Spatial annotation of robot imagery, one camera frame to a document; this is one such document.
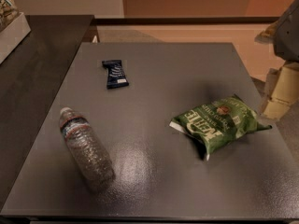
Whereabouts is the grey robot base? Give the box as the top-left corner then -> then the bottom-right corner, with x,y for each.
273,0 -> 299,62

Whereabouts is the green jalapeno chip bag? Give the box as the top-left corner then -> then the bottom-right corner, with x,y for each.
169,94 -> 272,160

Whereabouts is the snack bag in box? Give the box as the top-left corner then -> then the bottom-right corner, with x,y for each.
0,0 -> 19,32

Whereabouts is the dark blue snack wrapper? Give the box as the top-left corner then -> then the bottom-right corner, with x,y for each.
102,60 -> 129,89

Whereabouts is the clear plastic water bottle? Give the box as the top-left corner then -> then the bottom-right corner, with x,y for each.
59,107 -> 113,182

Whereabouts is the white box on counter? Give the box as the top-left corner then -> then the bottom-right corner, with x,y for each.
0,12 -> 31,63

